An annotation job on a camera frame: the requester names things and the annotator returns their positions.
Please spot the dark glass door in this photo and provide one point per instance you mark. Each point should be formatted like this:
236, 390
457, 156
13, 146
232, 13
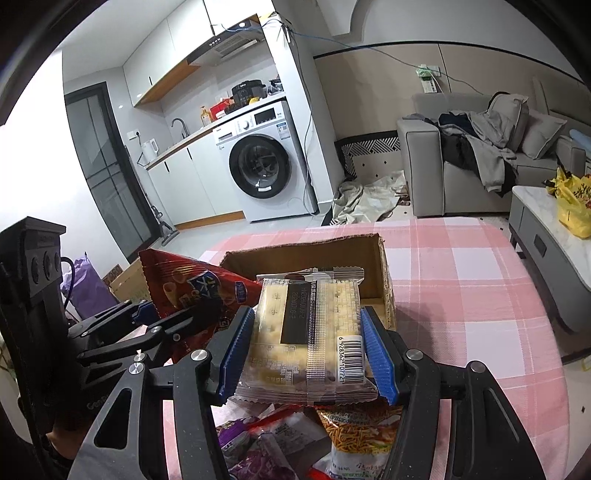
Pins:
106, 175

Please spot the grey clothes pile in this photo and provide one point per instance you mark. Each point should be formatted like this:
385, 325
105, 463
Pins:
485, 147

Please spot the purple snack packet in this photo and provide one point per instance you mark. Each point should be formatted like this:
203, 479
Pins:
249, 461

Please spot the person's left hand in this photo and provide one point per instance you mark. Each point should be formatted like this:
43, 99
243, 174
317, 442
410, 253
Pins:
62, 438

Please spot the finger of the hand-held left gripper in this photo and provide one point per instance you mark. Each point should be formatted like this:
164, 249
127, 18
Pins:
161, 330
143, 311

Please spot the red box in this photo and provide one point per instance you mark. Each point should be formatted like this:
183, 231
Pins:
221, 110

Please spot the clear cracker packet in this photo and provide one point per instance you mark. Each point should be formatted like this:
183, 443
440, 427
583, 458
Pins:
272, 323

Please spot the grey cushion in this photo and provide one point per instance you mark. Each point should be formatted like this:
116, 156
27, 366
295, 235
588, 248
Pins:
542, 134

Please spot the white electric kettle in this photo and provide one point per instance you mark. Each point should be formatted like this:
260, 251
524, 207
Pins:
150, 150

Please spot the white wall power strip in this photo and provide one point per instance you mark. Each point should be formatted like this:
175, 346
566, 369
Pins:
428, 81

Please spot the purple bag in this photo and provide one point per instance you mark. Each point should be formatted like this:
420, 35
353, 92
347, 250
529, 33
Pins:
87, 290

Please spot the white washing machine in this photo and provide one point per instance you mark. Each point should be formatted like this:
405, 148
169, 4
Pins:
263, 166

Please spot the grey white coffee table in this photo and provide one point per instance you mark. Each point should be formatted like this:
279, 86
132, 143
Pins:
545, 258

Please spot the white lower kitchen cabinet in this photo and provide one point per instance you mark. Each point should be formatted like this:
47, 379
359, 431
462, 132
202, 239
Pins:
194, 180

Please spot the white kitchen cabinet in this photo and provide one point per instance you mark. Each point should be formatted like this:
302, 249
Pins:
194, 180
184, 37

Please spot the printed cardboard box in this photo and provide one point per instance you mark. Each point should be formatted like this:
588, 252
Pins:
129, 281

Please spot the black white patterned panel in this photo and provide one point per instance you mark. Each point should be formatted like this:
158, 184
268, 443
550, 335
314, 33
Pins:
369, 147

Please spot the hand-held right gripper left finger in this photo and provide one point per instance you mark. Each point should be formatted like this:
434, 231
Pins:
235, 355

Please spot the white clear snack packet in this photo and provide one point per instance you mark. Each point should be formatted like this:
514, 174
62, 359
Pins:
295, 434

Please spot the brown cardboard box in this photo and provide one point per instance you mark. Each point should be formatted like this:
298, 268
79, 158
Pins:
369, 267

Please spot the grey sofa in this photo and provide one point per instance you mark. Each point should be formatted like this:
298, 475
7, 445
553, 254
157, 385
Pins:
425, 175

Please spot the steel range hood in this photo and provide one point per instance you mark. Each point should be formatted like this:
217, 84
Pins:
231, 44

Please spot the red cone snack packet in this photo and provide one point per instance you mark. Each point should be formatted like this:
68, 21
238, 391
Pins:
194, 286

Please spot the yellow bottle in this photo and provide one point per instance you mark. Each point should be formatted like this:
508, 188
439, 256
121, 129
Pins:
205, 117

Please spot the noodle snack packet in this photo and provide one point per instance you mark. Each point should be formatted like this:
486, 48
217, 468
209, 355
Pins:
355, 434

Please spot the white upper kitchen cabinet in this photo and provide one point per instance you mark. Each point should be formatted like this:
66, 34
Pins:
184, 37

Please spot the stick vacuum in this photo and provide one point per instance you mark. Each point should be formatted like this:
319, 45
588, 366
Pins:
164, 228

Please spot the yellow plastic bag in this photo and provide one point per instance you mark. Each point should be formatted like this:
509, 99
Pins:
572, 203

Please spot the crumpled beige floor cloth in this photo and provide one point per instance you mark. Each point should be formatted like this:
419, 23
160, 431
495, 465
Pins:
369, 198

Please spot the black pressure cooker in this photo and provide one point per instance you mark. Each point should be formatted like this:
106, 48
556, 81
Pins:
249, 92

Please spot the pink checked tablecloth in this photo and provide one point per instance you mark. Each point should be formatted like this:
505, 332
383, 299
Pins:
461, 277

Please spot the kitchen faucet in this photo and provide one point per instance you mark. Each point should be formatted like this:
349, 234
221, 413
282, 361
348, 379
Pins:
180, 124

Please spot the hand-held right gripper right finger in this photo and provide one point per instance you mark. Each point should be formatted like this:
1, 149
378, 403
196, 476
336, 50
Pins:
378, 355

